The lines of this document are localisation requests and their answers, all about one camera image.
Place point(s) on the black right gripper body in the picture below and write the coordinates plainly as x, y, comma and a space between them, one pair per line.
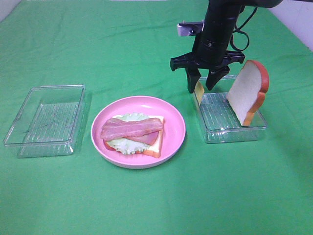
190, 60

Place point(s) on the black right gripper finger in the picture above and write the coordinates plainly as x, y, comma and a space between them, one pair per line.
215, 76
193, 75

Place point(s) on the yellow toy cheese slice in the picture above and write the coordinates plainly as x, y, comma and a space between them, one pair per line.
199, 92

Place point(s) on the toy bread slice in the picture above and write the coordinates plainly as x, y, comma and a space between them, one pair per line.
248, 91
155, 149

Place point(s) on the toy ham slice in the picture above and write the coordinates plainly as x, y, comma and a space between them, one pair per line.
147, 139

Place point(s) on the wavy toy bacon strip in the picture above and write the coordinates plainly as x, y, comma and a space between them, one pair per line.
115, 128

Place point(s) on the green toy lettuce leaf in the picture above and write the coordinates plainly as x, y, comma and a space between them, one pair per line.
126, 146

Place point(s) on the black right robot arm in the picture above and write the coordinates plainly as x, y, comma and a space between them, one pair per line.
212, 37

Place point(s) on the right clear plastic tray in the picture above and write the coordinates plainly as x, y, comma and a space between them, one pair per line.
218, 122

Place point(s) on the clear plastic tray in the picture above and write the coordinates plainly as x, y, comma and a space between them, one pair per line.
218, 122
48, 122

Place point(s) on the pink round plate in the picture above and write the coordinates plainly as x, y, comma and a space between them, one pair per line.
173, 135

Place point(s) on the green tablecloth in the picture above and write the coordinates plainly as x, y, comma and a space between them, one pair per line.
119, 49

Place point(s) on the left clear plastic tray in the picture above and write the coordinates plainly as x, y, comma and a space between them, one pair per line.
48, 122

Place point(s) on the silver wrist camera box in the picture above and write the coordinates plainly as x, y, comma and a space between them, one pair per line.
190, 28

